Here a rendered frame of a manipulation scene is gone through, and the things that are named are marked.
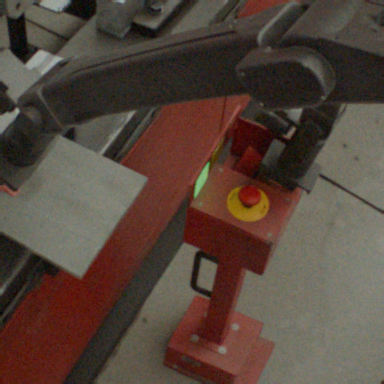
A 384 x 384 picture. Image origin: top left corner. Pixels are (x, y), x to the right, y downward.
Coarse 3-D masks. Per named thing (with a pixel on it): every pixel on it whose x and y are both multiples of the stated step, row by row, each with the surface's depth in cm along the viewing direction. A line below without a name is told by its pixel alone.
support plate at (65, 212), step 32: (0, 128) 105; (64, 160) 103; (96, 160) 103; (0, 192) 99; (32, 192) 99; (64, 192) 100; (96, 192) 100; (128, 192) 101; (0, 224) 96; (32, 224) 96; (64, 224) 97; (96, 224) 97; (64, 256) 94; (96, 256) 95
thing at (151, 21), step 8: (152, 0) 139; (160, 0) 139; (168, 0) 139; (176, 0) 139; (184, 0) 141; (144, 8) 137; (168, 8) 138; (176, 8) 139; (136, 16) 136; (144, 16) 136; (152, 16) 136; (160, 16) 136; (168, 16) 137; (136, 24) 135; (144, 24) 135; (152, 24) 135; (160, 24) 135; (144, 32) 136; (152, 32) 135
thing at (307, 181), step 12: (276, 144) 132; (288, 144) 127; (276, 156) 131; (288, 156) 126; (276, 168) 129; (288, 168) 128; (300, 168) 127; (312, 168) 131; (288, 180) 129; (300, 180) 129; (312, 180) 130
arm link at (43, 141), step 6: (6, 108) 83; (12, 108) 83; (12, 126) 85; (18, 132) 84; (18, 138) 84; (24, 138) 83; (42, 138) 83; (48, 138) 83; (24, 144) 85; (30, 144) 84; (36, 144) 84; (42, 144) 84; (48, 144) 86; (30, 150) 86; (36, 150) 86
